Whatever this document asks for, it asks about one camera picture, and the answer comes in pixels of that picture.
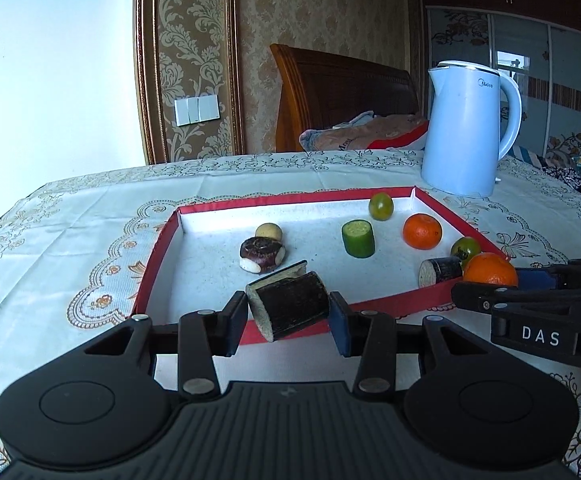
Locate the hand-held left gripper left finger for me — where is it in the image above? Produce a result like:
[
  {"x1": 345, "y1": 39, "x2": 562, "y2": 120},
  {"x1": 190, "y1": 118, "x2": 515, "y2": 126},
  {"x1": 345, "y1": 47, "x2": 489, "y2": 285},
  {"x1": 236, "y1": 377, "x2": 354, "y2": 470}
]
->
[{"x1": 83, "y1": 290, "x2": 250, "y2": 398}]

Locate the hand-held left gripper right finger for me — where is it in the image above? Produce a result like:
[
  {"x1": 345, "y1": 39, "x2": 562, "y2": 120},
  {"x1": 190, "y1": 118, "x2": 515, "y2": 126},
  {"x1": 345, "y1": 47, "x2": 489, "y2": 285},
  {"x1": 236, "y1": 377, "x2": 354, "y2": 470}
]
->
[{"x1": 327, "y1": 290, "x2": 496, "y2": 398}]

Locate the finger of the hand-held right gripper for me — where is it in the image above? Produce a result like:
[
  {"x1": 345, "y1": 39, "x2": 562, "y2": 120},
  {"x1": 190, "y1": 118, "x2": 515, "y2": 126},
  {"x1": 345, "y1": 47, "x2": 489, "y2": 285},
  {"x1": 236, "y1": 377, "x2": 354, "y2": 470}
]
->
[
  {"x1": 515, "y1": 258, "x2": 581, "y2": 291},
  {"x1": 451, "y1": 282, "x2": 581, "y2": 312}
]

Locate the orange mandarin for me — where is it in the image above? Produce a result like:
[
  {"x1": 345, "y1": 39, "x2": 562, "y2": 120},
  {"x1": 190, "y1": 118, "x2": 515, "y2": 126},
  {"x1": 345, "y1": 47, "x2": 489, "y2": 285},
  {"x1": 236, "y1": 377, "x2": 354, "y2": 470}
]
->
[
  {"x1": 463, "y1": 252, "x2": 519, "y2": 288},
  {"x1": 403, "y1": 213, "x2": 443, "y2": 251}
]

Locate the red cardboard tray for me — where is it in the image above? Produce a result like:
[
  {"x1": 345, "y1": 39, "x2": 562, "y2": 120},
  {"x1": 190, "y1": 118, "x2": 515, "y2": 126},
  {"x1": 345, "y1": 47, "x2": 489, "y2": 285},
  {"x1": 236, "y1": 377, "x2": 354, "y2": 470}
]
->
[{"x1": 131, "y1": 186, "x2": 513, "y2": 346}]

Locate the green tomato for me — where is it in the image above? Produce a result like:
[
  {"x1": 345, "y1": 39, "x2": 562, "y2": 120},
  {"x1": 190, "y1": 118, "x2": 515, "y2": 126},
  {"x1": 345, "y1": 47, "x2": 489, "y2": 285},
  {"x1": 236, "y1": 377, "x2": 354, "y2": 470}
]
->
[
  {"x1": 450, "y1": 236, "x2": 482, "y2": 268},
  {"x1": 368, "y1": 192, "x2": 395, "y2": 222}
]

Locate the green cucumber piece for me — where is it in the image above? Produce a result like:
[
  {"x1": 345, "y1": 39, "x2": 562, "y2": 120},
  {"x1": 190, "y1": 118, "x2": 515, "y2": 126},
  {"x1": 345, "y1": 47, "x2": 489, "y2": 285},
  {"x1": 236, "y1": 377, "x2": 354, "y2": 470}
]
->
[{"x1": 341, "y1": 218, "x2": 376, "y2": 259}]

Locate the yellow-brown round fruit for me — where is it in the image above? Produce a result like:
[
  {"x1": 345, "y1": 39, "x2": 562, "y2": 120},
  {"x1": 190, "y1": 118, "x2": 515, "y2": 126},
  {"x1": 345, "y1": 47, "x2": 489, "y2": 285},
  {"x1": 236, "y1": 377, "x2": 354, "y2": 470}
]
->
[{"x1": 255, "y1": 223, "x2": 284, "y2": 243}]

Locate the dark floral cloth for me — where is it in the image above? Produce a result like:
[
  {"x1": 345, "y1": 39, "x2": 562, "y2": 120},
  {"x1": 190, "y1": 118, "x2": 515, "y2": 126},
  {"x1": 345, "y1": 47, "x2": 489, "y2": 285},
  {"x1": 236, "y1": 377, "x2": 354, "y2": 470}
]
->
[{"x1": 540, "y1": 152, "x2": 581, "y2": 206}]

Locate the colourful striped blanket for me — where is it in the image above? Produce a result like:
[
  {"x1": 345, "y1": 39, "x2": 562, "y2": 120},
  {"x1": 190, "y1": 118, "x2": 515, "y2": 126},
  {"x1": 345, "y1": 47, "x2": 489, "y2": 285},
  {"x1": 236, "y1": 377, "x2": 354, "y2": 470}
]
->
[{"x1": 513, "y1": 145, "x2": 546, "y2": 168}]

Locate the light blue electric kettle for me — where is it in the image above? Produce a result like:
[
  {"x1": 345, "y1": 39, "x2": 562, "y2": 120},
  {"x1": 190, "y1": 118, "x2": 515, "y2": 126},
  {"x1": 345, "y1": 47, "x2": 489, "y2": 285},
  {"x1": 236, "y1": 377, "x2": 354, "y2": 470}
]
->
[{"x1": 420, "y1": 60, "x2": 523, "y2": 198}]

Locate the embroidered white tablecloth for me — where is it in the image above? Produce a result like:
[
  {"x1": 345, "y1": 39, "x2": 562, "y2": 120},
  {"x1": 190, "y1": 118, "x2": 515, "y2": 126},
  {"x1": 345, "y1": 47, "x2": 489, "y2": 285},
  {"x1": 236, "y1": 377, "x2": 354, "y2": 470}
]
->
[{"x1": 0, "y1": 150, "x2": 581, "y2": 480}]

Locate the bedding pile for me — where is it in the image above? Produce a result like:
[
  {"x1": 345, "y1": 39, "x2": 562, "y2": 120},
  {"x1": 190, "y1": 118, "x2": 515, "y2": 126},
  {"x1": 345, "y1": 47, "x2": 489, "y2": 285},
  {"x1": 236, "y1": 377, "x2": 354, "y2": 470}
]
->
[{"x1": 299, "y1": 112, "x2": 430, "y2": 152}]

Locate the sliding door wardrobe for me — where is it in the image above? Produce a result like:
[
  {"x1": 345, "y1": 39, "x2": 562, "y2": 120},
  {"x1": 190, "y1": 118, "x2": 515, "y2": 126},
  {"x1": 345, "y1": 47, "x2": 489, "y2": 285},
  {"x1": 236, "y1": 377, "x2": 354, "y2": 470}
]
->
[{"x1": 425, "y1": 5, "x2": 581, "y2": 161}]

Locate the wooden bed headboard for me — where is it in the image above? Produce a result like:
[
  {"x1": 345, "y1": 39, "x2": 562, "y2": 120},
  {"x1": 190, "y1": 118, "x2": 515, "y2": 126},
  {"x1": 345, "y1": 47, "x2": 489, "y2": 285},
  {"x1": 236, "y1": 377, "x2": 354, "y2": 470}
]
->
[{"x1": 269, "y1": 43, "x2": 420, "y2": 152}]

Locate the white wall switch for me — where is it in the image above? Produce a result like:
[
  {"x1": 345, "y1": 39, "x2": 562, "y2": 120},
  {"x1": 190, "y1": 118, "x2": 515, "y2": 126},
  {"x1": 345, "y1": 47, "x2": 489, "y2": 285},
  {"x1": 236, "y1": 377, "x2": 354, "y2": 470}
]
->
[{"x1": 174, "y1": 94, "x2": 220, "y2": 127}]

